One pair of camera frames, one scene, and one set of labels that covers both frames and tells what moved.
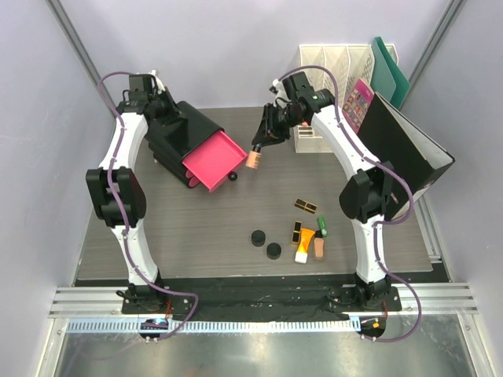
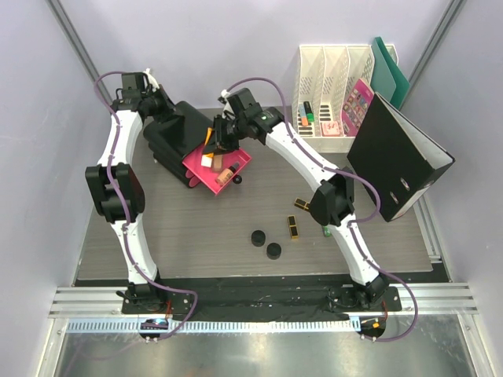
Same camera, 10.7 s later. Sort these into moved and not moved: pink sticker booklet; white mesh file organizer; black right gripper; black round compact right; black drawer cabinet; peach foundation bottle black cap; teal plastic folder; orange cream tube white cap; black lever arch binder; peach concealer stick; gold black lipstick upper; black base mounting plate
Moved: peach concealer stick; peach foundation bottle black cap; black right gripper; orange cream tube white cap
Not moved: black lever arch binder; pink sticker booklet; black base mounting plate; black drawer cabinet; black round compact right; white mesh file organizer; teal plastic folder; gold black lipstick upper
